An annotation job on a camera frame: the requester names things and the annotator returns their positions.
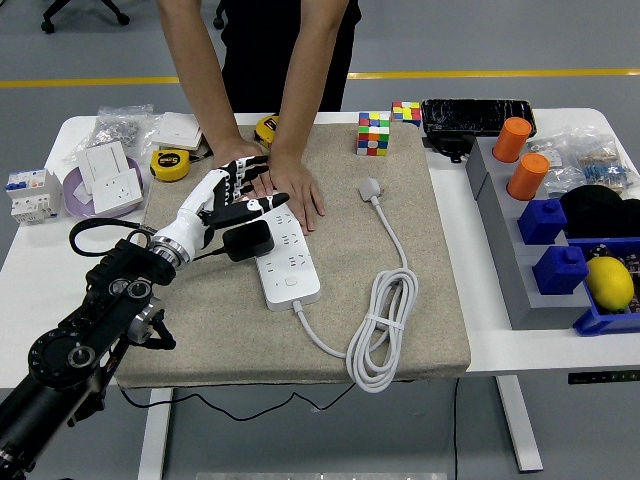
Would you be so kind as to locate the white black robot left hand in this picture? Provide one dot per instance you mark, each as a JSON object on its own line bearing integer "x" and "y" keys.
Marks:
{"x": 197, "y": 205}

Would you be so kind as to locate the person's left hand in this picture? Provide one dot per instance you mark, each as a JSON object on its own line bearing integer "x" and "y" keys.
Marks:
{"x": 297, "y": 185}

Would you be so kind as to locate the person's right hand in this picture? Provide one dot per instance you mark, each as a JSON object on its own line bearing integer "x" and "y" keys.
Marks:
{"x": 235, "y": 149}

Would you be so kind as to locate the black plug adapter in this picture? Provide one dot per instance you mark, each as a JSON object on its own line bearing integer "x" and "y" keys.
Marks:
{"x": 247, "y": 241}

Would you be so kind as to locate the white power strip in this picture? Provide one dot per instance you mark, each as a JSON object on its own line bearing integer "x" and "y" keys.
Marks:
{"x": 295, "y": 280}

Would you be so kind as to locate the person's right forearm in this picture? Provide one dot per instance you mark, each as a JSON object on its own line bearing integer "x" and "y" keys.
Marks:
{"x": 200, "y": 75}

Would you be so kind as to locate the person's left forearm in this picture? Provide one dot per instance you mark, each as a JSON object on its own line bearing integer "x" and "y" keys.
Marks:
{"x": 305, "y": 75}

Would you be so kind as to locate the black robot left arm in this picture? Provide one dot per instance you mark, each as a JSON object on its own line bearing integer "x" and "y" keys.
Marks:
{"x": 125, "y": 265}

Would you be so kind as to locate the large colourful puzzle cube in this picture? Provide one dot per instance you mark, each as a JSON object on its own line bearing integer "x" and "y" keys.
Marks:
{"x": 374, "y": 134}

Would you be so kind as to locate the person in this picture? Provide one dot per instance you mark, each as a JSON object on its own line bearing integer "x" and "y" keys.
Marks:
{"x": 272, "y": 50}

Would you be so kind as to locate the clear bag of metal parts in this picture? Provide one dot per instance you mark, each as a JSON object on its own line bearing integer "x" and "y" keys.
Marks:
{"x": 117, "y": 131}

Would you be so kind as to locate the purple bowl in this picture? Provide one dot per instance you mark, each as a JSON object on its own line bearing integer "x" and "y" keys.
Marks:
{"x": 75, "y": 202}

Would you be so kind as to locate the grey-brown mat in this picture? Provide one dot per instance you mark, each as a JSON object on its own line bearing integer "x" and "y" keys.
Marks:
{"x": 225, "y": 325}

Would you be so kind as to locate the small colourful puzzle cube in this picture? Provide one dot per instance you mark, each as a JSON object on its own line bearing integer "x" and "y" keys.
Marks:
{"x": 406, "y": 113}

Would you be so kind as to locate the white circuit breaker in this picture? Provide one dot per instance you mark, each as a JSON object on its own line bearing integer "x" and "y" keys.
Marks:
{"x": 31, "y": 195}

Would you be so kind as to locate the black plastic tray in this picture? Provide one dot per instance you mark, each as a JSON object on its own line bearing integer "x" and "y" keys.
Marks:
{"x": 477, "y": 116}

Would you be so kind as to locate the black office chair base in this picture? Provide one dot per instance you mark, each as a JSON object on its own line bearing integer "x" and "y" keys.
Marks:
{"x": 85, "y": 11}

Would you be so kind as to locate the orange cylinder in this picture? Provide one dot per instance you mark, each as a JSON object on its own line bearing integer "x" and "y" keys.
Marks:
{"x": 511, "y": 139}
{"x": 528, "y": 175}

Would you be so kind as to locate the grey block holder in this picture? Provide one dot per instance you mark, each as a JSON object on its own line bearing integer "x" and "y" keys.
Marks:
{"x": 510, "y": 240}

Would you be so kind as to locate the white table leg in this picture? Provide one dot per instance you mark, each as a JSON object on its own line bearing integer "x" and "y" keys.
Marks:
{"x": 155, "y": 435}
{"x": 520, "y": 425}

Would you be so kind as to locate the blue block with knob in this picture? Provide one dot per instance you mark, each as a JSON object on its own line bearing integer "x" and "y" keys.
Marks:
{"x": 560, "y": 270}
{"x": 542, "y": 221}

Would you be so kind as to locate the clear plastic parts bag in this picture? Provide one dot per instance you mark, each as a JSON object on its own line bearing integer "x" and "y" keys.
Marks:
{"x": 565, "y": 150}

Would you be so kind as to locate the black cloth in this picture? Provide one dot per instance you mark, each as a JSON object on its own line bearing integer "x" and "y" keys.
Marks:
{"x": 600, "y": 210}

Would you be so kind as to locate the clear bag of blue components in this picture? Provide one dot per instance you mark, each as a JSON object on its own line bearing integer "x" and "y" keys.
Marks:
{"x": 607, "y": 172}

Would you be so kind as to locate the yellow lemon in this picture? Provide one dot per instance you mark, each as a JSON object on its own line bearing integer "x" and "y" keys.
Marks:
{"x": 609, "y": 284}

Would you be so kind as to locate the blue plastic bin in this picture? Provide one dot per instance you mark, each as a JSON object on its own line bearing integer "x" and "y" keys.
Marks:
{"x": 600, "y": 322}

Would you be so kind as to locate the black table control panel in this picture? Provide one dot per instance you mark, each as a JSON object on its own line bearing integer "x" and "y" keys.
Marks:
{"x": 602, "y": 378}

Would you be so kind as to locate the white wall switch panel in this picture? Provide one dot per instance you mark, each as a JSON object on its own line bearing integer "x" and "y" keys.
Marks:
{"x": 175, "y": 131}

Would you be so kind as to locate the white wall socket panel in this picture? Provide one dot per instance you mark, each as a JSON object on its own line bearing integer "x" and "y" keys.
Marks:
{"x": 117, "y": 192}

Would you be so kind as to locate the white double switch panel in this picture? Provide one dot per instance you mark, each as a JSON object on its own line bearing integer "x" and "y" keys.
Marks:
{"x": 102, "y": 160}

